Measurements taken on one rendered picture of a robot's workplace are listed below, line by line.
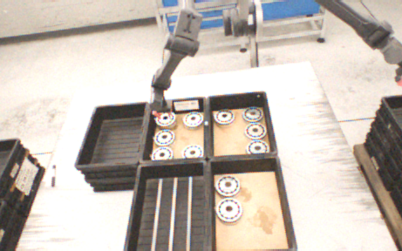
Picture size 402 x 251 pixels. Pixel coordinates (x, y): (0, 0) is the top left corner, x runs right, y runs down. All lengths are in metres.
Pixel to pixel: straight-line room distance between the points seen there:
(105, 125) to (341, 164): 1.22
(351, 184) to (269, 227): 0.49
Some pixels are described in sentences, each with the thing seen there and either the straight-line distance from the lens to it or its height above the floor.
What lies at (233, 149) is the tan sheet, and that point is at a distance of 1.46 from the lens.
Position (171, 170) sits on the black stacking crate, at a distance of 1.36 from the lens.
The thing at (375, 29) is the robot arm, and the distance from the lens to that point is 1.23.
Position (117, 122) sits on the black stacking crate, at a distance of 1.73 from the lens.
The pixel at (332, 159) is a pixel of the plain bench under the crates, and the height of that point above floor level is 0.70.
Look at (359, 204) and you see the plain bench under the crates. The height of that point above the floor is 0.70.
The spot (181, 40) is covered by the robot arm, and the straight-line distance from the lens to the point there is 1.04.
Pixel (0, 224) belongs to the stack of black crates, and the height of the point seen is 0.43.
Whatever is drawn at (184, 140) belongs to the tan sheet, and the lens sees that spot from 1.52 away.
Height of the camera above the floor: 1.98
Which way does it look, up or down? 47 degrees down
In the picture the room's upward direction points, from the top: 11 degrees counter-clockwise
